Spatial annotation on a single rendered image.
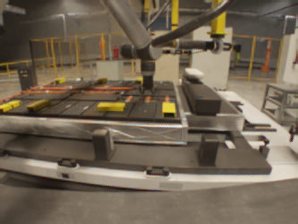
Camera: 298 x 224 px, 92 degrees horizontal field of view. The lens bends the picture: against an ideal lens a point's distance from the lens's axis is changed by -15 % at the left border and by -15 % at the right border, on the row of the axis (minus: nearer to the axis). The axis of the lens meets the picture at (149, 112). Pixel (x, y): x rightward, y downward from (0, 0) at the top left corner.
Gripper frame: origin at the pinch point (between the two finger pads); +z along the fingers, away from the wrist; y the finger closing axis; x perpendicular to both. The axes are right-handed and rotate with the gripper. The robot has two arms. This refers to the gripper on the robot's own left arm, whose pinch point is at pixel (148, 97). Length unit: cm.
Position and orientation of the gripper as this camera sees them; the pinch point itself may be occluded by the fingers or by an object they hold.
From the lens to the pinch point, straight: 126.3
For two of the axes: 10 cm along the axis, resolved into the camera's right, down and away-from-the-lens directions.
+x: 1.0, -3.5, 9.3
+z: 0.0, 9.4, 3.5
